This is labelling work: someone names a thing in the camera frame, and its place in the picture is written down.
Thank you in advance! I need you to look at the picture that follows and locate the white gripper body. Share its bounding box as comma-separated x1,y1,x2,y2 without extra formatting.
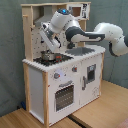
40,23,60,53

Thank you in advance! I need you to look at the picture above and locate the small metal pot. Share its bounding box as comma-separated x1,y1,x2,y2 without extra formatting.
41,50,55,61

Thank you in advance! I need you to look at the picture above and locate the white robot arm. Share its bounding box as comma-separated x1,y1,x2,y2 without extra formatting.
40,9,128,57

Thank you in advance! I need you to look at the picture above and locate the wooden toy kitchen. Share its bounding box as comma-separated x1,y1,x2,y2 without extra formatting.
22,2,105,127

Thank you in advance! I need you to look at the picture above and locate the black toy faucet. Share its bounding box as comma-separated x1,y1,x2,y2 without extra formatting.
67,42,75,49

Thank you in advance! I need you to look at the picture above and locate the black toy stovetop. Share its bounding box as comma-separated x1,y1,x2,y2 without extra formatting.
34,53,71,67

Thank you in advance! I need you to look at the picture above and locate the grey range hood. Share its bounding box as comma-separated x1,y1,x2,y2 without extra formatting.
34,6,53,26

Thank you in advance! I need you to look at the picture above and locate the grey toy sink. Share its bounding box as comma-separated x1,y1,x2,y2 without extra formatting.
66,47,94,56

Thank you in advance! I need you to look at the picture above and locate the left stove knob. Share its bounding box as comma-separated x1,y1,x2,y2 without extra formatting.
54,73,60,79

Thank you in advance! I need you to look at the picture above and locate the stove knob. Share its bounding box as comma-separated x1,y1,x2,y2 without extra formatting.
54,73,60,79
71,66,79,74

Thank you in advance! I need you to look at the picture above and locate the right stove knob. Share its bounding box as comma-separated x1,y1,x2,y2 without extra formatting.
71,66,79,74

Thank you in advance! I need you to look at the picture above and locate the toy microwave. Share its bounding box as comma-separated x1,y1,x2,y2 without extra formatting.
68,4,88,20

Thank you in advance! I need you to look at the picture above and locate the toy oven door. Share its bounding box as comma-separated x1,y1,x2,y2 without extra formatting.
55,85,74,111

